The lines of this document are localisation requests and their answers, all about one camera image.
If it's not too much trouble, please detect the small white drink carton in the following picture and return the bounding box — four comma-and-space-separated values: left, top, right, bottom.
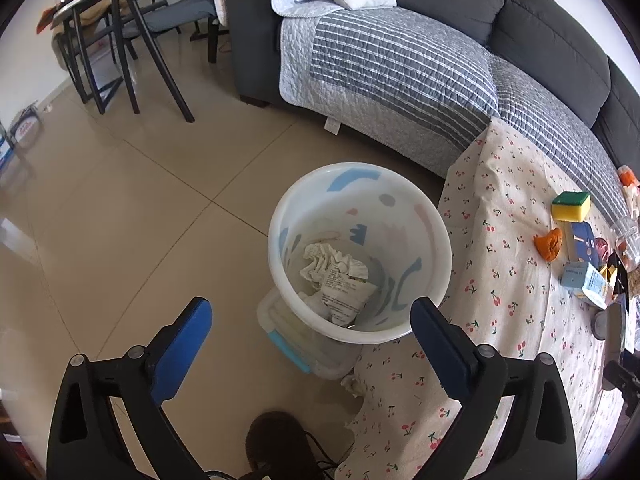
559, 260, 613, 308

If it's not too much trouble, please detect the blue white box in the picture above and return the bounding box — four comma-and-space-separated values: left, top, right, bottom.
0, 120, 14, 171

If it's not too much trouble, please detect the cardboard box with red print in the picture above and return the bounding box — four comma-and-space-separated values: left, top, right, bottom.
7, 102, 46, 148

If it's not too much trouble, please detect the grey cushioned chair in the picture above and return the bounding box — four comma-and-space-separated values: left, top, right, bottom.
107, 0, 226, 63

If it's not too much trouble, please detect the grey sofa with quilt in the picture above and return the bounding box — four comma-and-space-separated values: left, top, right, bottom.
213, 0, 631, 221

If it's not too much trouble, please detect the orange white packet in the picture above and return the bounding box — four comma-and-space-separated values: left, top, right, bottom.
617, 165, 640, 201

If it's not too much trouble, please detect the crumpled white tissue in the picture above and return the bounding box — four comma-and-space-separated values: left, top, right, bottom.
299, 242, 371, 286

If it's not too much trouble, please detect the crumpled printed paper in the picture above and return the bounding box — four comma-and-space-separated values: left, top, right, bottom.
320, 267, 380, 327

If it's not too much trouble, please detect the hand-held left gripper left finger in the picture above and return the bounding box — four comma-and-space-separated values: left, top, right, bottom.
46, 297, 213, 480

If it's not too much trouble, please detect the white patterned waste bin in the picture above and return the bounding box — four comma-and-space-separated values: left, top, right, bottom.
268, 161, 453, 345

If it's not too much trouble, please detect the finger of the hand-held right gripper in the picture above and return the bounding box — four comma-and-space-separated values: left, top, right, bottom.
603, 304, 640, 405

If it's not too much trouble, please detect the brown slipper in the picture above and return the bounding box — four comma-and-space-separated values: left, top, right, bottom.
246, 411, 313, 473

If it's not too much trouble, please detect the cherry print tablecloth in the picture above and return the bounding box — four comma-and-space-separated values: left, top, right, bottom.
334, 116, 636, 480

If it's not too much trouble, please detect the yellow green sponge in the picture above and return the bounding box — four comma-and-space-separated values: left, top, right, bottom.
552, 191, 591, 223

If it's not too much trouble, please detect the dark grey sofa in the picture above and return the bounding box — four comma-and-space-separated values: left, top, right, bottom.
226, 0, 640, 171

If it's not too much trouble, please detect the blue carton box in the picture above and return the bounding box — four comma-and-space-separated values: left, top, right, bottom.
564, 220, 598, 263

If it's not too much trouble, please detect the orange peel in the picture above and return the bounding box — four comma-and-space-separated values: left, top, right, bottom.
533, 228, 564, 262

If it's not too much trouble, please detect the orange cloth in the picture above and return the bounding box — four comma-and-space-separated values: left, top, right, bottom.
36, 5, 63, 31

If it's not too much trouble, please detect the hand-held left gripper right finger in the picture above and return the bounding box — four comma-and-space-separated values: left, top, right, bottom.
410, 296, 578, 480

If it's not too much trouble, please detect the clear plastic storage box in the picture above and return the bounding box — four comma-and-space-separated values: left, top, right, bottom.
256, 287, 362, 380

